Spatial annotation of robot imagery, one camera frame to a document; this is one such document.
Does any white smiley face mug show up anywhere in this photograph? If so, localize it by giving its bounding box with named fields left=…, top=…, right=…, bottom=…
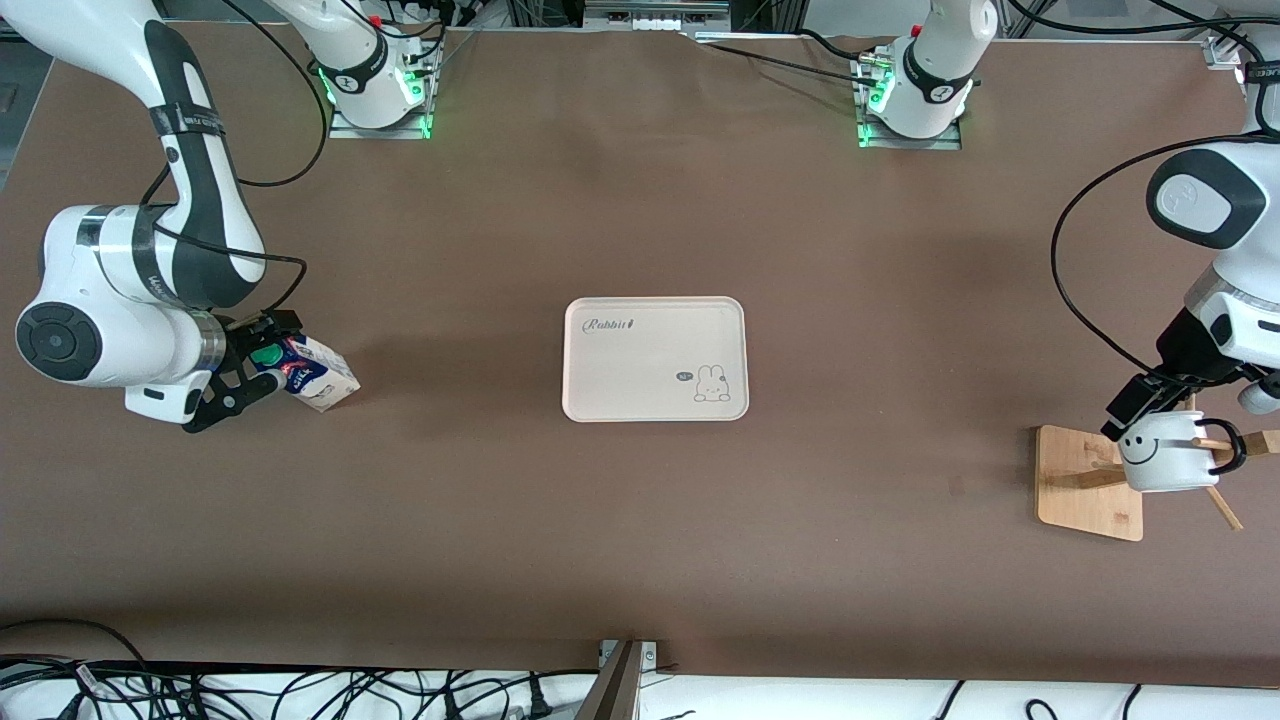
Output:
left=1117, top=410, right=1249, bottom=495

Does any blue milk carton green cap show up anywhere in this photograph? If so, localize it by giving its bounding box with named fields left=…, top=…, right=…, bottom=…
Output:
left=250, top=335, right=362, bottom=414

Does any white rabbit print tray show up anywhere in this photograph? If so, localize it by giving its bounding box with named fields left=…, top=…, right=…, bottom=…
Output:
left=562, top=296, right=750, bottom=423

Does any wooden mug stand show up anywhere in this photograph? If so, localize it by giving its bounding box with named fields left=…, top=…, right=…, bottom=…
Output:
left=1035, top=425, right=1280, bottom=543

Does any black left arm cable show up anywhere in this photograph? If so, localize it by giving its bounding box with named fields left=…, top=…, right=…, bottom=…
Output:
left=1050, top=134, right=1247, bottom=377

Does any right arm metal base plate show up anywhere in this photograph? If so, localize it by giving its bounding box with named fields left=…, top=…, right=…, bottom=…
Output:
left=328, top=40, right=443, bottom=141

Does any black looped floor cable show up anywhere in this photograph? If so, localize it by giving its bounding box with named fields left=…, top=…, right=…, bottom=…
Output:
left=0, top=617, right=153, bottom=683

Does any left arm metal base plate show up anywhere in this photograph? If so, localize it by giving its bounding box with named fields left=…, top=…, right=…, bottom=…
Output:
left=855, top=45, right=964, bottom=151

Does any black cable on table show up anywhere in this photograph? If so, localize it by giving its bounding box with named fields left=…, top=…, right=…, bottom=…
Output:
left=688, top=30, right=886, bottom=89

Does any grey metal profile bracket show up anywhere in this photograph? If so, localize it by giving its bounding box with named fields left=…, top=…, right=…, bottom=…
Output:
left=575, top=640, right=663, bottom=720

